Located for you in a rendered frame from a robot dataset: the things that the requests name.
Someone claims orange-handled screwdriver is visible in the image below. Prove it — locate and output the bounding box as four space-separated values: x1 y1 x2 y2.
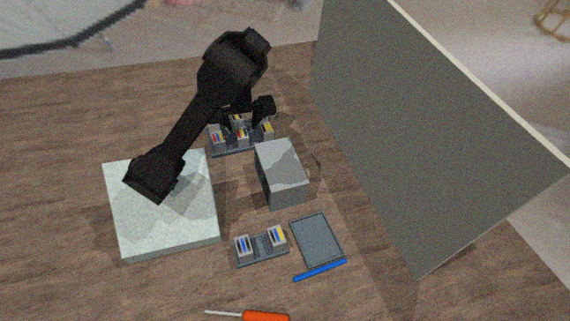
205 310 289 321

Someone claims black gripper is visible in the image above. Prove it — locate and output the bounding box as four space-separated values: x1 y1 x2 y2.
209 90 276 132

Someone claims blue flat bar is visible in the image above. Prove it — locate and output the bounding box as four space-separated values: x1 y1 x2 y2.
293 258 347 282

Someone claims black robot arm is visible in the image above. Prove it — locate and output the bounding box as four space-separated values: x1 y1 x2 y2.
121 27 271 205

